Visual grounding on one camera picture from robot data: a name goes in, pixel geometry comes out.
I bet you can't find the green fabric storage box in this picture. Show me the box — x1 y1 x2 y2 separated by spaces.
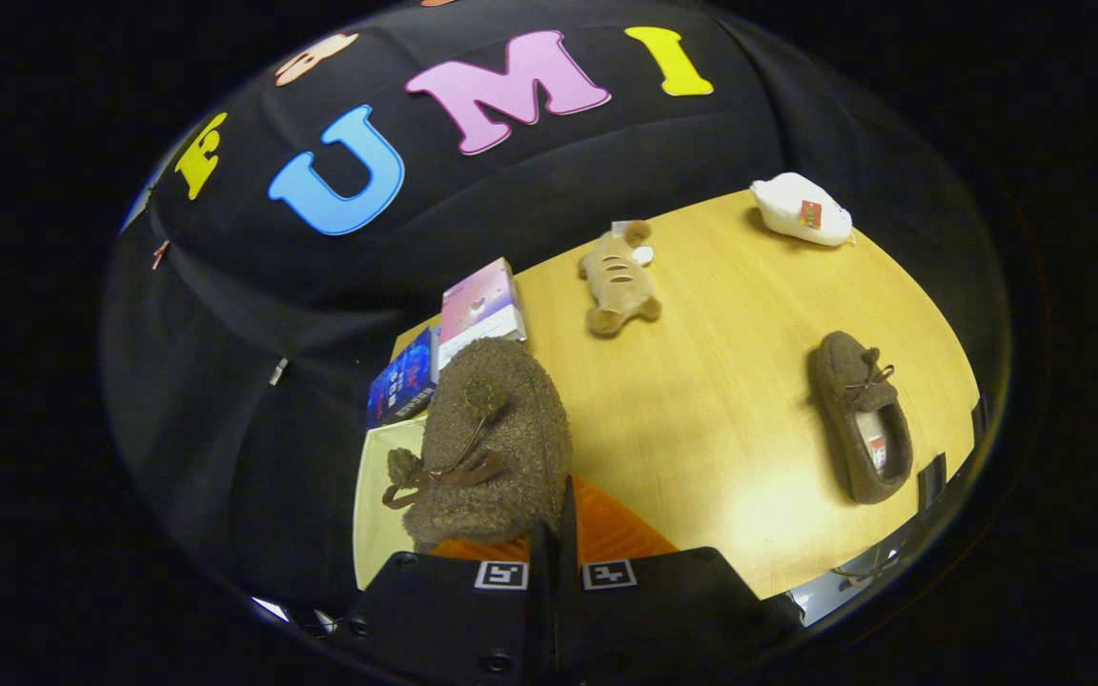
353 416 436 590

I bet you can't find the brown fuzzy slipper shoe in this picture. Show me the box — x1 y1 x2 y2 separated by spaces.
382 336 574 554
808 331 914 505

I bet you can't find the black backdrop cloth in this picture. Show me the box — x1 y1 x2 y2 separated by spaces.
101 0 1012 630

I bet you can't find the blue cover book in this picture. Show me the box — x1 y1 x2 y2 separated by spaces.
366 327 441 428

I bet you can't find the brown plush toy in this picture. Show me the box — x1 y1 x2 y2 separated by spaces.
579 221 661 337

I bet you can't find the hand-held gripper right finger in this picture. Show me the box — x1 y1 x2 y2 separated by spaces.
554 476 803 686

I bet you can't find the white plush toy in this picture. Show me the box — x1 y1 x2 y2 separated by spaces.
751 172 855 249

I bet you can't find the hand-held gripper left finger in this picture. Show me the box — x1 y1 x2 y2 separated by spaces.
344 519 556 686

